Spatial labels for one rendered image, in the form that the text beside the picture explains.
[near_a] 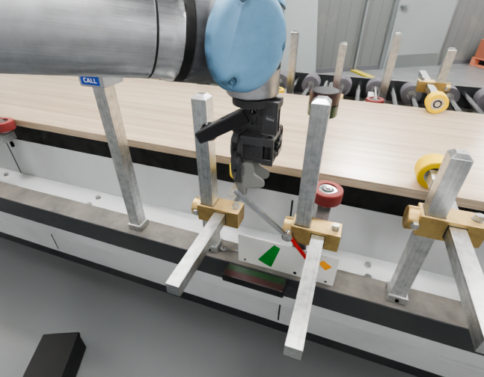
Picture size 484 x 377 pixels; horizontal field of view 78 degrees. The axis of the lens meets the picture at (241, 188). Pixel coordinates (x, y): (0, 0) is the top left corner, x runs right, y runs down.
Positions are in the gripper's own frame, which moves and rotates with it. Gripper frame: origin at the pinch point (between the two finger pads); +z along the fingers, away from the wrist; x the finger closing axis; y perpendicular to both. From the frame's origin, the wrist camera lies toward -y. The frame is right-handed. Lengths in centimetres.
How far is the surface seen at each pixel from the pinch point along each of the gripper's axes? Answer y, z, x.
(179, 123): -42, 9, 46
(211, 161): -10.1, -1.1, 6.9
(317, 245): 17.4, 12.8, 1.8
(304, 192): 12.4, 2.1, 6.0
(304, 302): 17.2, 12.8, -13.7
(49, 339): -81, 86, -13
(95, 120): -75, 8, 37
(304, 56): -62, 61, 473
